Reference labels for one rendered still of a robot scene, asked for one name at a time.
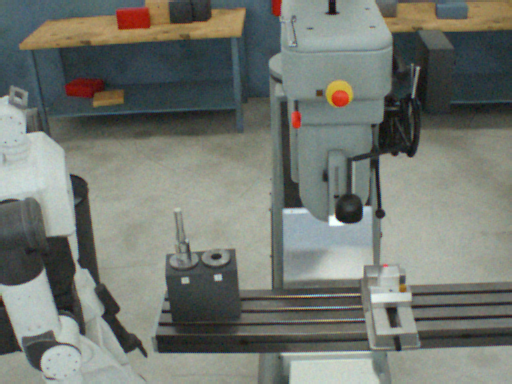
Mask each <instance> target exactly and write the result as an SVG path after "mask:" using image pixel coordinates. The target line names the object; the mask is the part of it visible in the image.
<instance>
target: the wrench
mask: <svg viewBox="0 0 512 384"><path fill-rule="evenodd" d="M279 20H280V23H284V24H285V30H286V36H287V42H288V47H289V48H292V47H298V43H297V39H296V33H295V28H294V24H293V23H295V22H297V18H296V15H292V19H284V16H279Z"/></svg>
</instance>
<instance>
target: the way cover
mask: <svg viewBox="0 0 512 384"><path fill-rule="evenodd" d="M372 214H373V206H363V219H362V220H363V221H362V220H361V221H360V222H358V223H354V224H344V225H340V226H336V227H335V226H329V223H327V222H322V221H320V220H318V219H316V218H314V217H313V216H312V214H311V213H310V212H309V211H308V210H307V208H306V207H304V208H282V235H283V278H284V289H297V288H329V287H354V286H355V287H356V286H357V287H359V278H363V266H369V265H373V264H374V262H373V239H372ZM298 215H299V216H298ZM308 215H309V216H308ZM368 217H370V218H368ZM301 218H302V219H301ZM310 219H311V220H310ZM305 221H306V222H305ZM317 221H318V222H317ZM288 222H289V223H288ZM313 223H314V224H313ZM322 226H323V227H322ZM362 226H363V227H362ZM354 227H355V228H354ZM358 227H359V228H358ZM289 228H290V229H289ZM352 229H353V230H352ZM301 230H302V231H301ZM311 230H312V231H311ZM346 230H347V231H346ZM298 231H299V232H298ZM306 232H307V233H306ZM318 232H319V233H318ZM288 233H289V234H288ZM297 233H298V234H299V235H298V234H297ZM301 233H302V235H301ZM328 235H329V236H328ZM342 235H343V236H342ZM310 236H311V237H310ZM313 236H314V237H313ZM301 237H302V238H301ZM365 240H366V241H365ZM303 241H304V242H303ZM346 242H347V243H346ZM297 243H299V244H297ZM306 243H307V244H306ZM308 243H309V244H308ZM320 243H321V244H320ZM304 244H305V245H304ZM306 245H307V246H306ZM344 245H345V246H344ZM353 245H354V246H353ZM362 246H363V247H362ZM297 247H298V248H297ZM324 247H325V248H324ZM352 247H353V248H352ZM331 248H332V249H331ZM355 248H356V249H355ZM292 249H293V250H292ZM329 249H330V252H329ZM290 250H291V251H290ZM351 250H352V251H351ZM365 250H367V251H366V252H365ZM368 250H369V252H368ZM303 251H304V252H303ZM332 252H333V253H332ZM348 252H349V254H350V255H349V254H348ZM304 253H305V254H304ZM318 253H319V254H318ZM351 254H352V255H351ZM302 255H303V256H302ZM307 255H308V256H307ZM367 255H368V256H367ZM297 256H298V257H297ZM328 256H329V257H328ZM336 256H337V257H336ZM354 256H355V257H354ZM346 257H347V258H346ZM321 258H322V259H321ZM358 258H359V259H358ZM290 259H291V260H290ZM340 259H341V260H340ZM365 259H366V260H365ZM287 260H288V261H287ZM311 260H312V261H311ZM295 261H296V262H295ZM306 261H307V262H306ZM316 261H317V262H316ZM307 263H308V264H307ZM361 263H362V264H361ZM354 264H355V265H354ZM363 264H364V265H363ZM289 267H291V268H289ZM300 267H301V268H300ZM328 267H329V268H328ZM333 267H335V268H333ZM351 267H352V268H351ZM308 269H309V270H308ZM344 269H345V270H344ZM337 270H338V271H337ZM295 271H296V272H295ZM312 273H313V274H312ZM336 273H337V274H336ZM303 274H304V275H303ZM354 274H355V275H354ZM359 274H360V275H361V276H360V275H359ZM333 276H334V277H335V278H334V277H333ZM341 276H342V277H341ZM349 277H350V278H349ZM333 278H334V279H333ZM291 279H292V280H291ZM303 279H304V280H303ZM323 279H325V280H323ZM330 279H331V280H330ZM313 280H314V281H313ZM322 280H323V281H322ZM307 282H308V283H307ZM336 282H337V283H336ZM301 283H302V284H301ZM303 283H304V284H303ZM315 283H316V284H315ZM340 284H341V285H340ZM343 284H344V285H343ZM316 285H319V286H317V287H316ZM339 285H340V286H339ZM353 285H354V286H353ZM312 286H313V287H312Z"/></svg>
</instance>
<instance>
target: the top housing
mask: <svg viewBox="0 0 512 384"><path fill-rule="evenodd" d="M292 15H296V18H297V22H295V23H293V24H294V28H295V33H296V39H297V43H298V47H292V48H289V47H288V42H287V36H286V30H285V24H284V23H281V37H280V44H281V57H282V72H283V89H284V92H285V94H286V95H287V96H289V97H291V98H293V99H295V100H299V101H311V102H329V101H328V99H327V90H326V88H327V86H328V85H329V84H330V83H333V82H335V81H345V82H347V83H348V84H349V85H350V86H351V88H352V90H353V98H352V101H359V100H374V99H381V98H383V97H385V96H386V95H387V94H388V93H389V92H390V88H391V79H392V60H393V53H392V41H393V40H392V36H391V33H390V31H389V29H388V27H387V25H386V23H385V22H384V20H383V18H382V16H381V14H380V11H379V9H378V7H377V6H376V4H375V2H374V0H337V2H336V15H328V0H282V4H281V16H284V19H292ZM322 89H323V96H318V97H316V90H322Z"/></svg>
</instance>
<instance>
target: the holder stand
mask: <svg viewBox="0 0 512 384"><path fill-rule="evenodd" d="M165 281H166V287H167V294H168V301H169V306H170V313H171V320H172V322H173V323H174V322H185V321H196V320H205V319H216V318H226V317H241V316H242V312H241V300H240V289H239V277H238V266H237V257H236V249H213V250H210V251H201V252H191V260H190V261H189V262H188V263H185V264H181V263H179V262H177V258H176V253H169V254H166V264H165Z"/></svg>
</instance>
